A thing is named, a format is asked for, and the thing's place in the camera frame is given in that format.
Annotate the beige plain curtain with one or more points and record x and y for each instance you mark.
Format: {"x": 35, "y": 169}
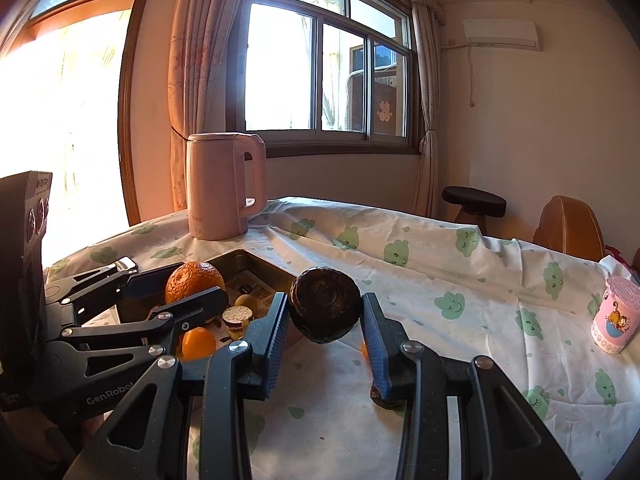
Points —
{"x": 427, "y": 110}

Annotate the large rough-skinned orange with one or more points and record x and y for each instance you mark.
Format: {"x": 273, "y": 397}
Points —
{"x": 192, "y": 280}

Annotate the white green-print tablecloth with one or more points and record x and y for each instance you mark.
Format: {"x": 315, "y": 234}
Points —
{"x": 450, "y": 270}

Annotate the beige patterned curtain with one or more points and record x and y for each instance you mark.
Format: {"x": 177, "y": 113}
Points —
{"x": 200, "y": 60}

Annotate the pink cartoon cup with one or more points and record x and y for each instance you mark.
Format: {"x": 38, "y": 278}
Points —
{"x": 612, "y": 320}

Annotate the metal baking tray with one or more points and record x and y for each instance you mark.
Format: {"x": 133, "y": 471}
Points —
{"x": 265, "y": 272}

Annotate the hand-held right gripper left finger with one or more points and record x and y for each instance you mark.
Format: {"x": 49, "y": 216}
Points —
{"x": 277, "y": 345}

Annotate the smartphone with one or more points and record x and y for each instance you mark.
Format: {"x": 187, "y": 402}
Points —
{"x": 127, "y": 263}

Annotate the kiwi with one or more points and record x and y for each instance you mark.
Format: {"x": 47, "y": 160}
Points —
{"x": 245, "y": 301}

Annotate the cut dark round cake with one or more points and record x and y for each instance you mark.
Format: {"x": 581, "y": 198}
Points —
{"x": 236, "y": 316}

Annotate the black round stool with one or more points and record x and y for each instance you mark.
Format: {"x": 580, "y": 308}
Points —
{"x": 475, "y": 200}

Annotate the pink electric kettle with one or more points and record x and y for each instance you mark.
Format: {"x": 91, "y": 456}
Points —
{"x": 220, "y": 195}

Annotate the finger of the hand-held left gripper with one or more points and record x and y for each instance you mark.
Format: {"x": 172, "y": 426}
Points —
{"x": 200, "y": 305}
{"x": 150, "y": 279}

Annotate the dark brown water chestnut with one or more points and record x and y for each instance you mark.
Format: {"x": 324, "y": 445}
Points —
{"x": 325, "y": 305}
{"x": 382, "y": 405}

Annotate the printed paper sheet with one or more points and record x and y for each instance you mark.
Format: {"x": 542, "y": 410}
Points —
{"x": 255, "y": 287}

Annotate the white air conditioner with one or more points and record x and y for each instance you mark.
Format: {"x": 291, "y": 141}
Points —
{"x": 500, "y": 32}

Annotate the wooden door frame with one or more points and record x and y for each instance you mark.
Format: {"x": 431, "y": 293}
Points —
{"x": 127, "y": 135}

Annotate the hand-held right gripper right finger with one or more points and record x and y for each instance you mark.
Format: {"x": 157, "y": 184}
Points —
{"x": 375, "y": 345}

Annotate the sliding window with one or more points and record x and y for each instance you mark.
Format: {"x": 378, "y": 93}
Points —
{"x": 370, "y": 85}

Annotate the brown wooden chair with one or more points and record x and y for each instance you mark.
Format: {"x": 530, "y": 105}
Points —
{"x": 570, "y": 230}

